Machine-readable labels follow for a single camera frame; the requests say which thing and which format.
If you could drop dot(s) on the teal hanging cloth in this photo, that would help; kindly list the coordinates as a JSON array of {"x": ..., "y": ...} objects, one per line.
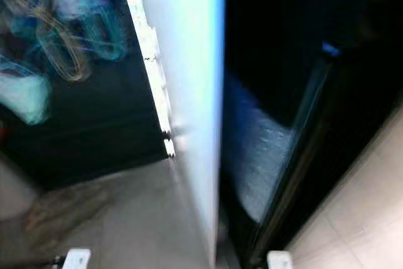
[{"x": 25, "y": 96}]

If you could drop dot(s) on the clear bubble wrap sheet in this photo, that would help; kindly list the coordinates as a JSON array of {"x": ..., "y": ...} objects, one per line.
[{"x": 261, "y": 149}]

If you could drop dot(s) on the dark door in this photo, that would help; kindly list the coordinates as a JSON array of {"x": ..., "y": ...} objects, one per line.
[{"x": 101, "y": 137}]

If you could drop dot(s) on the patterned beige floor rug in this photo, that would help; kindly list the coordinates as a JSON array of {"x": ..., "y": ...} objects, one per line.
[{"x": 66, "y": 218}]

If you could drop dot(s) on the bundle of clothes hangers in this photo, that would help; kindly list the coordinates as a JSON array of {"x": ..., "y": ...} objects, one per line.
[{"x": 56, "y": 29}]

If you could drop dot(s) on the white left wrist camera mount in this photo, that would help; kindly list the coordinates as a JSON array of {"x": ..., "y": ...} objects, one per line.
[{"x": 77, "y": 259}]

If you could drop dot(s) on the black white refrigerator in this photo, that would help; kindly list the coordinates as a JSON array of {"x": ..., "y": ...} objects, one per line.
[{"x": 334, "y": 61}]

